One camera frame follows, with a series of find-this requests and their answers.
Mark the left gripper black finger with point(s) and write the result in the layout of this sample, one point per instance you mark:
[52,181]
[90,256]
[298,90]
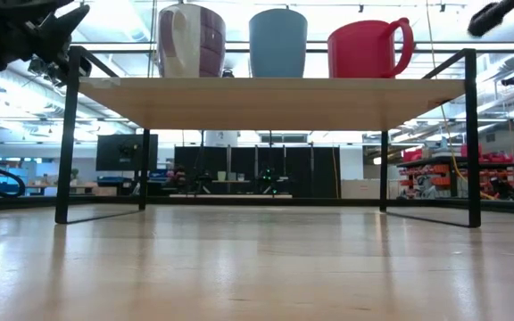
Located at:
[60,31]

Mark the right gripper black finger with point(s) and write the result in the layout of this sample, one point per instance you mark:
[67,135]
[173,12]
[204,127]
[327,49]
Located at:
[484,20]

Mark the red plastic mug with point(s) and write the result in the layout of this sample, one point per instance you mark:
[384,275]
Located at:
[355,53]

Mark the purple and white ceramic mug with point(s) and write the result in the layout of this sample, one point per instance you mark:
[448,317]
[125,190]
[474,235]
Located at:
[203,44]

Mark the blue plastic cup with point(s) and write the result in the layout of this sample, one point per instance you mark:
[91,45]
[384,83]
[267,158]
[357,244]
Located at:
[278,44]

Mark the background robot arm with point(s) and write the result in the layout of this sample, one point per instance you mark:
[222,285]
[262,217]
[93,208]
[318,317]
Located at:
[202,180]
[268,178]

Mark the black ceiling fixture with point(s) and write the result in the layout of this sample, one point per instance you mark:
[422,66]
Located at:
[512,80]

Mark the black monitor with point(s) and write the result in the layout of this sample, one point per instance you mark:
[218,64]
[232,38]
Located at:
[114,153]

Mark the rack with red bins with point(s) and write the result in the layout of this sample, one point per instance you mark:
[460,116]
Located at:
[440,180]

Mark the beige cabinet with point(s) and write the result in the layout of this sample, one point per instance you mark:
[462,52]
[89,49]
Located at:
[364,189]

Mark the black partition panels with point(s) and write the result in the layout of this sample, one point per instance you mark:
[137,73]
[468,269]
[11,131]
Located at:
[310,169]

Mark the background wooden table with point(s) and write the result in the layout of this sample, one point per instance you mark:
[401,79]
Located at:
[230,195]

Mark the wooden shelf with black frame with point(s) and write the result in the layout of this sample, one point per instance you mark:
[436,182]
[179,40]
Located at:
[261,104]

